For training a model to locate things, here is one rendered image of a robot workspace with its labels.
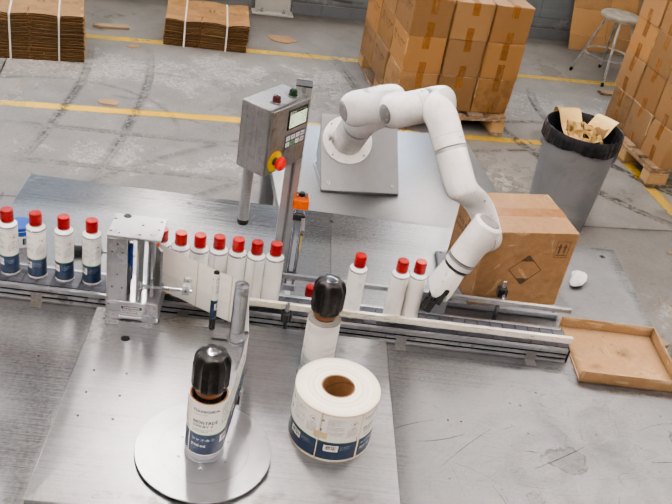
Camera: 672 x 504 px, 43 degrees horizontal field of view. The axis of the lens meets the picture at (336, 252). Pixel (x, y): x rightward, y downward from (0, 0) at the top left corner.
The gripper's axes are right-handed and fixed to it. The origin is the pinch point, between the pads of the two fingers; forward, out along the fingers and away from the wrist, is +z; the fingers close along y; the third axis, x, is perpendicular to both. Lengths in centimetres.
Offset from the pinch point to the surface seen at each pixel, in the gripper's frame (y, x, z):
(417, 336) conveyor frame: 5.0, 1.2, 8.3
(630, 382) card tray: 13, 60, -12
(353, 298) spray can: 3.0, -21.0, 6.5
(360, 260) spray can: 2.1, -25.3, -5.0
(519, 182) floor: -279, 133, 52
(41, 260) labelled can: 2, -102, 37
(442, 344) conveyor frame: 5.0, 9.1, 7.3
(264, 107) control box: -1, -68, -32
